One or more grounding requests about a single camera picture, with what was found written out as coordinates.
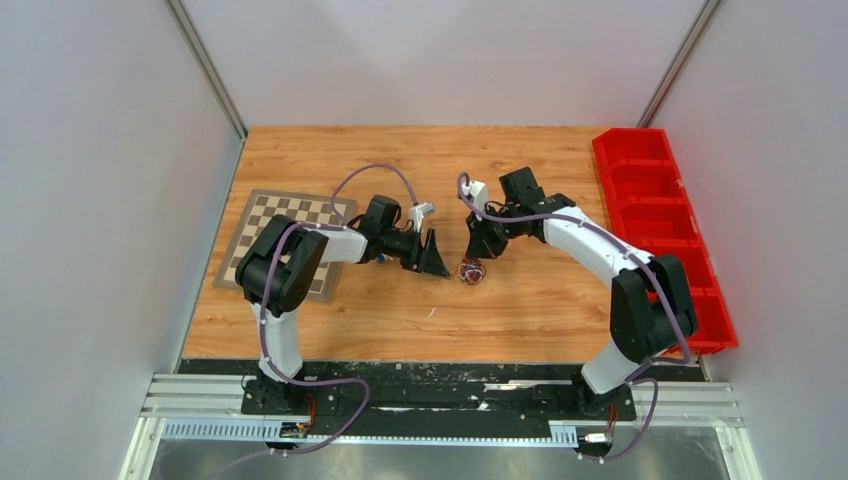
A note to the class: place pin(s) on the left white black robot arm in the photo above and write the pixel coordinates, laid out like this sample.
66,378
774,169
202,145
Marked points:
278,270

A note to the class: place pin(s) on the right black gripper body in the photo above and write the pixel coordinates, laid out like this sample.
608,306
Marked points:
498,231

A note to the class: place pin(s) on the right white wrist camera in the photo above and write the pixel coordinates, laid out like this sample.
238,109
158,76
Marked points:
474,193

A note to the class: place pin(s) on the left corner aluminium post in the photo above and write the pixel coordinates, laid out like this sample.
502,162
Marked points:
202,57

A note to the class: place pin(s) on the corner aluminium post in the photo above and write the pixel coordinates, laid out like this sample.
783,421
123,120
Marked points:
202,57
691,40

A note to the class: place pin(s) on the red plastic bin row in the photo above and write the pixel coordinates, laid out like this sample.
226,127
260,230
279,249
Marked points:
649,208

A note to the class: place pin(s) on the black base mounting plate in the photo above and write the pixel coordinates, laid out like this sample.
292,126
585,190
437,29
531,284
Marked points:
410,399

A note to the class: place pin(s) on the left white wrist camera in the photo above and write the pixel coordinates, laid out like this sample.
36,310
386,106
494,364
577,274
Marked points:
417,213

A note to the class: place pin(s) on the right corner aluminium post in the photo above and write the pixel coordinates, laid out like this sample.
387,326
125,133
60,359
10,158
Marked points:
691,40

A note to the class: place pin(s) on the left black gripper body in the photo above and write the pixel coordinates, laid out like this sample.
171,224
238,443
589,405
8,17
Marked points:
402,246

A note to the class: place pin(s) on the aluminium frame rail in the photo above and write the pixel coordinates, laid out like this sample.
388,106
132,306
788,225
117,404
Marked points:
204,407

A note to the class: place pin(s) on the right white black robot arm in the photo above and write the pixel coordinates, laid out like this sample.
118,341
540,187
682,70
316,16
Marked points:
651,305

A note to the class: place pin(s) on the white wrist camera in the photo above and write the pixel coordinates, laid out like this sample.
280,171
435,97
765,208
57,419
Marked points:
417,213
474,193

